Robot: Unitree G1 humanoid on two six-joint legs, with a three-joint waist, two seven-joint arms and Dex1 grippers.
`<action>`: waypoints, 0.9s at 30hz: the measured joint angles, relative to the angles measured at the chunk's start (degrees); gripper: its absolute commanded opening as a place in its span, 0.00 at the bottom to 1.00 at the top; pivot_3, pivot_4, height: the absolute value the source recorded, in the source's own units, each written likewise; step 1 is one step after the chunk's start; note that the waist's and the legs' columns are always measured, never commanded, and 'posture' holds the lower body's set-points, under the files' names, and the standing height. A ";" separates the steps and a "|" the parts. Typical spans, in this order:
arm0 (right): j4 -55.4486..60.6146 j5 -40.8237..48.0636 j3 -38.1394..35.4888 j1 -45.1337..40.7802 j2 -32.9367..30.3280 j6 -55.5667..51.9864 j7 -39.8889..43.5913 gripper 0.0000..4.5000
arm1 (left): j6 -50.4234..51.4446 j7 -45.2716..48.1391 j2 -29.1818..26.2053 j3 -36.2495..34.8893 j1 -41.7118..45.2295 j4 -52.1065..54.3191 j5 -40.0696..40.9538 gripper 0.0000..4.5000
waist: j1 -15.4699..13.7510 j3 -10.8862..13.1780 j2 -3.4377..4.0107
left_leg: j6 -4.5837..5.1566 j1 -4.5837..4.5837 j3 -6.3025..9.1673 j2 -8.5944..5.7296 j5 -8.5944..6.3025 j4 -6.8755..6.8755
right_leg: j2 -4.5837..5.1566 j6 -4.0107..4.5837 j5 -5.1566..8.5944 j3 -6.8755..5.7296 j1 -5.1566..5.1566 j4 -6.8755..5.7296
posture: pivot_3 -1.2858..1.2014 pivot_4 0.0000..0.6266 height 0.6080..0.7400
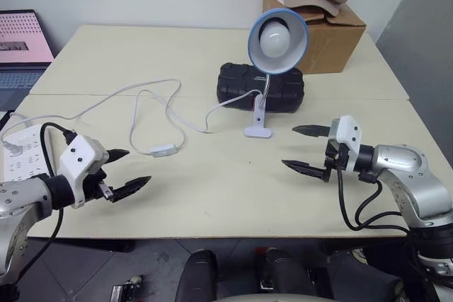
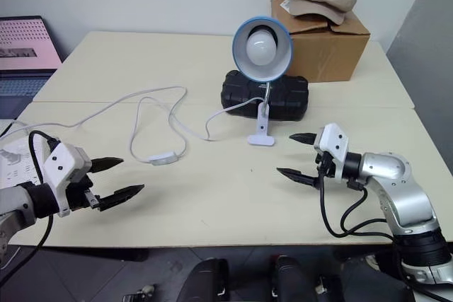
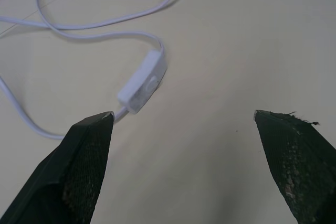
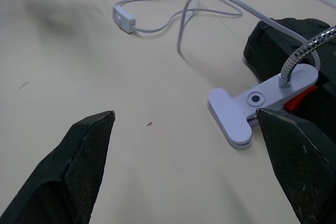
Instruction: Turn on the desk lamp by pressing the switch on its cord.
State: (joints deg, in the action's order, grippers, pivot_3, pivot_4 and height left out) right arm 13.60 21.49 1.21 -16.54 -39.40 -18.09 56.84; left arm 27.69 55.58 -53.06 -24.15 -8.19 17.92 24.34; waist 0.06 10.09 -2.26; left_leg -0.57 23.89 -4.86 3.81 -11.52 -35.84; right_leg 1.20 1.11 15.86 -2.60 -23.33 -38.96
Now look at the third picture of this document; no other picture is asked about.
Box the white cable with inline switch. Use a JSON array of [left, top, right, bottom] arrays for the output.
[[0, 0, 181, 140]]

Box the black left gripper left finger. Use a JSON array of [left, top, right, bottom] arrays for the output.
[[0, 111, 116, 224]]

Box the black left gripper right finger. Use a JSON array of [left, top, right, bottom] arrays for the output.
[[253, 109, 336, 224]]

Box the white inline cable switch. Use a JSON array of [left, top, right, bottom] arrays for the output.
[[117, 49, 167, 115]]

